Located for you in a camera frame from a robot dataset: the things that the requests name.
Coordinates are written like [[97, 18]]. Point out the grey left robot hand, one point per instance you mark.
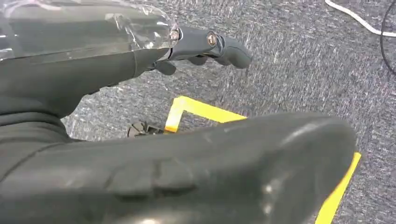
[[185, 173]]

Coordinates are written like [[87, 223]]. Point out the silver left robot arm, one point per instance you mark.
[[21, 142]]

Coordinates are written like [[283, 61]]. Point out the small black plastic part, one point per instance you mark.
[[139, 129]]

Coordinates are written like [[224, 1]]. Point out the yellow floor tape square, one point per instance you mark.
[[201, 108]]

